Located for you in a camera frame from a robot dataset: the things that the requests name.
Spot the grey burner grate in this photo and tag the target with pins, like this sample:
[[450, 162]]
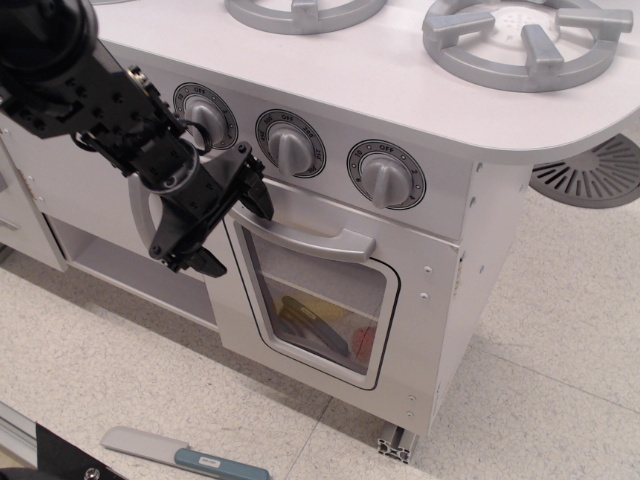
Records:
[[524, 46], [303, 17]]

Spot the red toy tomato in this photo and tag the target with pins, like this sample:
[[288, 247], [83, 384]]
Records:
[[362, 341]]

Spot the grey right burner grate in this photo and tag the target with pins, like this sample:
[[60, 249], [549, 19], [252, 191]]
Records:
[[524, 46]]

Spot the white cabinet door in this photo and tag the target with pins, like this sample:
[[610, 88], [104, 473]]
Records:
[[82, 195]]

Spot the yellow toy corn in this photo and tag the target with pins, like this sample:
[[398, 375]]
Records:
[[325, 309]]

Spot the grey left burner grate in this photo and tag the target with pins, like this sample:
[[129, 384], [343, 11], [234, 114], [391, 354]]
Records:
[[303, 17]]

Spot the grey cabinet door handle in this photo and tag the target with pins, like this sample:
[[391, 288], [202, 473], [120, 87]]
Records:
[[146, 209]]

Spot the grey slotted round disc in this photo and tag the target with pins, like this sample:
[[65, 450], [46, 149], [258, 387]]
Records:
[[605, 176]]

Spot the aluminium extrusion foot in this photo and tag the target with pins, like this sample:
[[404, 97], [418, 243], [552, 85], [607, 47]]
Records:
[[396, 443]]

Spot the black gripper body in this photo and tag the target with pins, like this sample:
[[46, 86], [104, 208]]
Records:
[[197, 199]]

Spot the black mount plate with rail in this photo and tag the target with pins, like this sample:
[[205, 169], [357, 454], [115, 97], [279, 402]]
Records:
[[42, 454]]

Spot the white toy kitchen stove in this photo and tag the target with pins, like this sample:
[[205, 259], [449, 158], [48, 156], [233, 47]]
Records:
[[477, 146]]

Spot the grey stove knob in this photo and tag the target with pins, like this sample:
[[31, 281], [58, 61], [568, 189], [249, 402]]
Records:
[[290, 143], [200, 104], [386, 174]]

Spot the grey middle stove knob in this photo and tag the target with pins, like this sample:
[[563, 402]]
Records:
[[290, 143]]

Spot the grey right stove knob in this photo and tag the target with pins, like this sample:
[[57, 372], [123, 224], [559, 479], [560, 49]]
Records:
[[386, 174]]

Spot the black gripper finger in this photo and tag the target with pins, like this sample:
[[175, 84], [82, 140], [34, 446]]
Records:
[[256, 198], [204, 262]]

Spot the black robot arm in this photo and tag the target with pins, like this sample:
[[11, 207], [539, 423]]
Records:
[[58, 79]]

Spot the grey left stove knob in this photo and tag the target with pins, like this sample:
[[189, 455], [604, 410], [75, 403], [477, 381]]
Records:
[[200, 104]]

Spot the toy knife blue handle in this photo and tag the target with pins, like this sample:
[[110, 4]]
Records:
[[178, 454]]

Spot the white oven door with window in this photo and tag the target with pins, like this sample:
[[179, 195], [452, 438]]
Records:
[[396, 279]]

